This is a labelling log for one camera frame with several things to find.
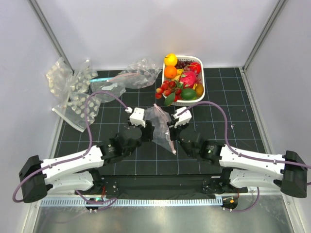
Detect red lychee bunch with leaves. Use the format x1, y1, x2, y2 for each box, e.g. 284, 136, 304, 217
155, 81, 183, 106

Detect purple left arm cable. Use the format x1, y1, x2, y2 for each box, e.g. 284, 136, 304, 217
12, 91, 133, 212

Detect purple grape bunch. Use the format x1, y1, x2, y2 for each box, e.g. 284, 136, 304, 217
175, 60, 192, 69

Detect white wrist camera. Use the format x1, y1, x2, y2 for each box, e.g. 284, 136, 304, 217
173, 107, 192, 128
125, 107, 146, 128

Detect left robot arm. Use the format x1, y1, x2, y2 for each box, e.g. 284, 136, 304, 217
16, 120, 155, 203

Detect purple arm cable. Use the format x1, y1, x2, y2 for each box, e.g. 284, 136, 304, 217
12, 91, 133, 212
186, 101, 311, 212

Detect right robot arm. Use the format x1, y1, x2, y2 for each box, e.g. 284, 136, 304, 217
169, 123, 308, 198

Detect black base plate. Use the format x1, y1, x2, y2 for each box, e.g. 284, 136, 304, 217
80, 174, 248, 200

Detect brown kiwi fruit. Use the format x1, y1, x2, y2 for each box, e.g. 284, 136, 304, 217
195, 84, 204, 97

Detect white perforated plastic basket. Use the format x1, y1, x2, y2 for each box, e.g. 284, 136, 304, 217
162, 55, 206, 106

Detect clear bag white dots back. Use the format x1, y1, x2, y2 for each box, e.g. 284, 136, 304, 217
46, 57, 73, 101

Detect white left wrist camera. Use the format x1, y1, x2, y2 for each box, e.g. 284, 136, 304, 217
125, 107, 146, 128

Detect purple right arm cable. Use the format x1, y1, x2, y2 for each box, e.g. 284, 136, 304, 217
186, 101, 311, 212

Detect pink dragon fruit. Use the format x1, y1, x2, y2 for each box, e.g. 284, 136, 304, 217
179, 71, 197, 88

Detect clear bag blue zipper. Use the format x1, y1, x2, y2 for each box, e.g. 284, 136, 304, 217
90, 78, 126, 103

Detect clear bag white dots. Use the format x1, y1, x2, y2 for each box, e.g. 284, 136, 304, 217
46, 57, 73, 101
70, 60, 98, 93
52, 92, 101, 132

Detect clear zip bag pink zipper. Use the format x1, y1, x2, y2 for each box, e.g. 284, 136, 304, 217
143, 104, 176, 155

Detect dark green avocado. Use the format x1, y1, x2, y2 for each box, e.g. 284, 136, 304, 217
180, 88, 196, 100

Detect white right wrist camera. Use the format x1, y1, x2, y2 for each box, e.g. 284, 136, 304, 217
173, 107, 192, 128

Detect clear bag white dots front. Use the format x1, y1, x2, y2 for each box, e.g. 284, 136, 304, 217
52, 92, 101, 132

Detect orange fruit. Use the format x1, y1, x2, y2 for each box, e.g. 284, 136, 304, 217
164, 66, 177, 79

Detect crumpled clear bag pink dots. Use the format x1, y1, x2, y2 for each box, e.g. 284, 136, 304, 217
109, 58, 162, 89

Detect red apple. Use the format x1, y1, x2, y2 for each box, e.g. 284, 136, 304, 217
189, 62, 202, 74

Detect clear bag white dots middle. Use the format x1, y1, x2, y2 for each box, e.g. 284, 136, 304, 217
70, 60, 98, 93

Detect white slotted cable duct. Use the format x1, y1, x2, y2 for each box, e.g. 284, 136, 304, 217
40, 196, 223, 207

